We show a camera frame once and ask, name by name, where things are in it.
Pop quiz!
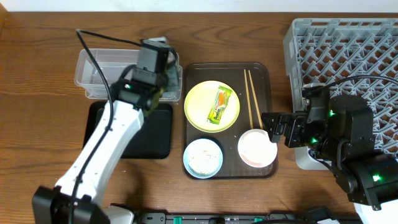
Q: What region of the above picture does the black food waste tray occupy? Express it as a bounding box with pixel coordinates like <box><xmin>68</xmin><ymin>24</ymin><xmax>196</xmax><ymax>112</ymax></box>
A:
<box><xmin>99</xmin><ymin>103</ymin><xmax>173</xmax><ymax>159</ymax></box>

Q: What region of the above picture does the wooden chopstick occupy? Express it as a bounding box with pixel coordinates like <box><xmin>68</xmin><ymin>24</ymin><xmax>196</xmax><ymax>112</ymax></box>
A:
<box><xmin>244</xmin><ymin>69</ymin><xmax>254</xmax><ymax>129</ymax></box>
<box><xmin>248</xmin><ymin>70</ymin><xmax>264</xmax><ymax>129</ymax></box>

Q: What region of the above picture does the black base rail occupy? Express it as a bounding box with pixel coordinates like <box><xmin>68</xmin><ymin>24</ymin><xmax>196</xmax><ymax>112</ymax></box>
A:
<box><xmin>108</xmin><ymin>203</ymin><xmax>364</xmax><ymax>224</ymax></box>

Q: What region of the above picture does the light blue bowl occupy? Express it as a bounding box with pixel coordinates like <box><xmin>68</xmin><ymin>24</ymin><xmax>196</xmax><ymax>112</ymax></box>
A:
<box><xmin>183</xmin><ymin>139</ymin><xmax>223</xmax><ymax>179</ymax></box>

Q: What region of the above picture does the clear plastic waste bin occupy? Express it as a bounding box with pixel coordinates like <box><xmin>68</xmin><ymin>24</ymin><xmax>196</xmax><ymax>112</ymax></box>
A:
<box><xmin>74</xmin><ymin>48</ymin><xmax>183</xmax><ymax>102</ymax></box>

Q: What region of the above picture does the pink bowl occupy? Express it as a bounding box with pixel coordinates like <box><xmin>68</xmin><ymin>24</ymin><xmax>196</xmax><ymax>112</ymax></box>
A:
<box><xmin>238</xmin><ymin>129</ymin><xmax>277</xmax><ymax>168</ymax></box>

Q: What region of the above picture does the left wooden chopstick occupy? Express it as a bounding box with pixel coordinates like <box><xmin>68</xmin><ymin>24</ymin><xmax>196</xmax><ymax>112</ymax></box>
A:
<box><xmin>244</xmin><ymin>69</ymin><xmax>254</xmax><ymax>129</ymax></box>

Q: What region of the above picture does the yellow plate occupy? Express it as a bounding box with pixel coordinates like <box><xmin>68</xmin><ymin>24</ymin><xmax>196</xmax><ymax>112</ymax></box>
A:
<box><xmin>184</xmin><ymin>80</ymin><xmax>240</xmax><ymax>133</ymax></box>

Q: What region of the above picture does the grey dishwasher rack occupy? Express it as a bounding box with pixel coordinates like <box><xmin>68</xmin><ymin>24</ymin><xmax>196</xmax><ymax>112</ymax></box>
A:
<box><xmin>283</xmin><ymin>18</ymin><xmax>397</xmax><ymax>157</ymax></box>

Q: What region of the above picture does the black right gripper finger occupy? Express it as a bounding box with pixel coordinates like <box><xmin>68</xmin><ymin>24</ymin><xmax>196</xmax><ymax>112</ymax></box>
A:
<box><xmin>268</xmin><ymin>127</ymin><xmax>284</xmax><ymax>143</ymax></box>
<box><xmin>261</xmin><ymin>112</ymin><xmax>281</xmax><ymax>129</ymax></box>

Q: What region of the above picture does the dark brown serving tray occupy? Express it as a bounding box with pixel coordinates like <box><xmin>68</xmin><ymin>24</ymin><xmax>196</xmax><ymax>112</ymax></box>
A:
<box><xmin>183</xmin><ymin>62</ymin><xmax>278</xmax><ymax>180</ymax></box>

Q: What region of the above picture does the green pandan cake wrapper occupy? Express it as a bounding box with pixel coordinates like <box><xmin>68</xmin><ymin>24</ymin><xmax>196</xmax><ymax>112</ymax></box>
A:
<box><xmin>207</xmin><ymin>86</ymin><xmax>233</xmax><ymax>124</ymax></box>

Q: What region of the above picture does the right wooden chopstick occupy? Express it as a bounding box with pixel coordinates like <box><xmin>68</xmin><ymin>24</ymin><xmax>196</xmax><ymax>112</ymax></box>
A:
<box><xmin>248</xmin><ymin>70</ymin><xmax>264</xmax><ymax>129</ymax></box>

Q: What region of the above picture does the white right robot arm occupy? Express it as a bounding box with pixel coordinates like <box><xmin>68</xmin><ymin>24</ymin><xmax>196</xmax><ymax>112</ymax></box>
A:
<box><xmin>261</xmin><ymin>91</ymin><xmax>397</xmax><ymax>211</ymax></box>

